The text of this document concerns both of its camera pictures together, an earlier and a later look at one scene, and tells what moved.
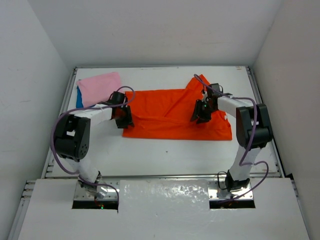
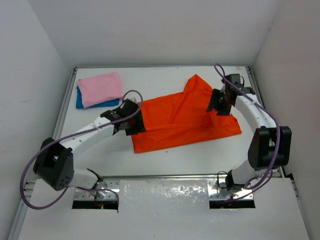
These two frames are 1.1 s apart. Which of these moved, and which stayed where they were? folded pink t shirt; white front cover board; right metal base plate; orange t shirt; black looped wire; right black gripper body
Moved: orange t shirt; right black gripper body
Stayed: black looped wire; right metal base plate; white front cover board; folded pink t shirt
